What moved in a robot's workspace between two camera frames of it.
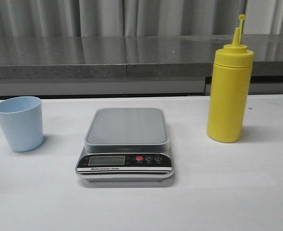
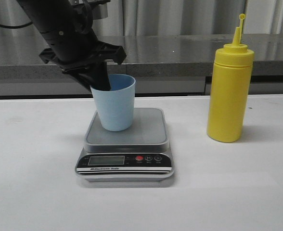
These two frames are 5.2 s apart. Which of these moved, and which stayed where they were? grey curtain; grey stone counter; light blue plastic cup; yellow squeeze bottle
Moved: light blue plastic cup
Stayed: yellow squeeze bottle; grey stone counter; grey curtain
